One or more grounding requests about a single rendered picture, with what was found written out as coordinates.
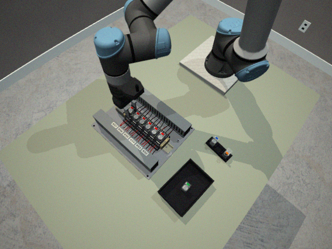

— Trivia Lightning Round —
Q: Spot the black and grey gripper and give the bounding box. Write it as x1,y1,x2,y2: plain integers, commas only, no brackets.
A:
104,68,144,118

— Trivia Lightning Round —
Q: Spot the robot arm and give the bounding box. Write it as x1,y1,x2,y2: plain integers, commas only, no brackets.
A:
94,0,282,82

